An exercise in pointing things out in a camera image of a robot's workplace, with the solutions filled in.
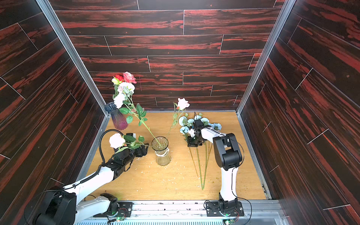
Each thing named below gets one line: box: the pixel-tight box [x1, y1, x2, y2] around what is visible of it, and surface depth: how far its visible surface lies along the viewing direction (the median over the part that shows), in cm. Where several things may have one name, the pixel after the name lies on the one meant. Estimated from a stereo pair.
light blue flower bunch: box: [113, 82, 163, 148], surface depth 68 cm
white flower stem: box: [195, 140, 208, 190], surface depth 92 cm
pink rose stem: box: [122, 71, 137, 84], surface depth 82 cm
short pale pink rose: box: [108, 133, 150, 153], surface depth 57 cm
